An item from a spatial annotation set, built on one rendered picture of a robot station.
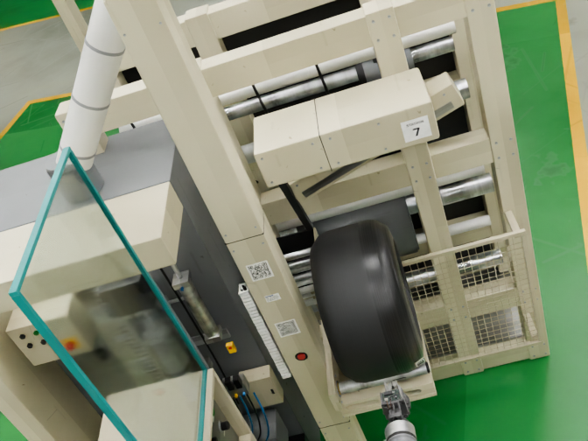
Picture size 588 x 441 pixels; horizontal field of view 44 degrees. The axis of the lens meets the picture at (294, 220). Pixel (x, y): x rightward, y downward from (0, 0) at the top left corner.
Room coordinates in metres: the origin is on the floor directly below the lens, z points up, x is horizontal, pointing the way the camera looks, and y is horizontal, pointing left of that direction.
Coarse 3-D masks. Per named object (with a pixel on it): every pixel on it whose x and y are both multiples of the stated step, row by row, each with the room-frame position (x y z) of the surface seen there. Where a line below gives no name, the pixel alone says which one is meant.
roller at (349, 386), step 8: (416, 368) 1.71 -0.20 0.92; (424, 368) 1.70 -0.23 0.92; (392, 376) 1.72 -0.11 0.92; (400, 376) 1.71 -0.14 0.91; (408, 376) 1.71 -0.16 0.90; (344, 384) 1.77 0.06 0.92; (352, 384) 1.76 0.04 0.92; (360, 384) 1.75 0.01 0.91; (368, 384) 1.74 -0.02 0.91; (376, 384) 1.73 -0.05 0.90; (344, 392) 1.76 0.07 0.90
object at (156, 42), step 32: (128, 0) 1.85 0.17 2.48; (160, 0) 1.88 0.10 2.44; (128, 32) 1.86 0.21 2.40; (160, 32) 1.85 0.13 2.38; (160, 64) 1.85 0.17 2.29; (192, 64) 1.91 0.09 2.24; (160, 96) 1.86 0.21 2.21; (192, 96) 1.84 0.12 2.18; (192, 128) 1.85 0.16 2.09; (224, 128) 1.94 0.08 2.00; (192, 160) 1.86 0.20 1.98; (224, 160) 1.84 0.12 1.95; (224, 192) 1.85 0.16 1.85; (224, 224) 1.86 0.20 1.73; (256, 224) 1.84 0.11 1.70; (256, 256) 1.85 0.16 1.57; (256, 288) 1.86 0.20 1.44; (288, 288) 1.84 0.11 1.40; (288, 352) 1.86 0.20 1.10; (320, 352) 1.87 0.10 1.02; (320, 384) 1.85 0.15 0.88; (320, 416) 1.86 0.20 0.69; (352, 416) 1.90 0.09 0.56
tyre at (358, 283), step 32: (352, 224) 2.03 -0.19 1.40; (320, 256) 1.88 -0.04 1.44; (352, 256) 1.82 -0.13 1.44; (384, 256) 1.78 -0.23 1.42; (320, 288) 1.78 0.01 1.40; (352, 288) 1.73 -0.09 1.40; (384, 288) 1.69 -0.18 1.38; (352, 320) 1.66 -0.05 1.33; (384, 320) 1.63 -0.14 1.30; (416, 320) 1.87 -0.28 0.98; (352, 352) 1.63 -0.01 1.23; (384, 352) 1.60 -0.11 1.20; (416, 352) 1.61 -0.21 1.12
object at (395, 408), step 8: (384, 392) 1.44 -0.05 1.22; (392, 392) 1.42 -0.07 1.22; (384, 400) 1.41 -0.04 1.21; (392, 400) 1.40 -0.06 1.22; (400, 400) 1.38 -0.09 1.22; (384, 408) 1.39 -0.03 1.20; (392, 408) 1.38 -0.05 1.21; (400, 408) 1.37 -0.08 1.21; (392, 416) 1.33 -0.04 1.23; (400, 416) 1.33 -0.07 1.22; (408, 416) 1.37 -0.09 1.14
